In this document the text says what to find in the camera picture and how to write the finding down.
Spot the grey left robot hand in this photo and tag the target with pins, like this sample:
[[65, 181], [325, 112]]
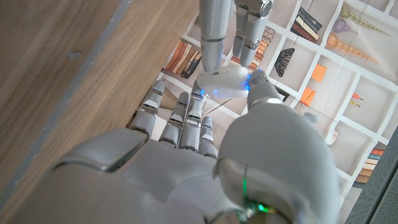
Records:
[[213, 31]]

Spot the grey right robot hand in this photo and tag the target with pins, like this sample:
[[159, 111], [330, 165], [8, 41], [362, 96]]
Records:
[[174, 186]]

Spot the white airpods case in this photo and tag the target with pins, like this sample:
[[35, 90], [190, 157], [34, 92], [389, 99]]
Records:
[[225, 82]]

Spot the printed bookshelf backdrop cloth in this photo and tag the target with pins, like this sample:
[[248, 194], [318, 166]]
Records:
[[342, 87]]

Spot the grey perforated metal panel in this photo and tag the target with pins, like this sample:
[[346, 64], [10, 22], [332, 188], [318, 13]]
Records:
[[376, 193]]

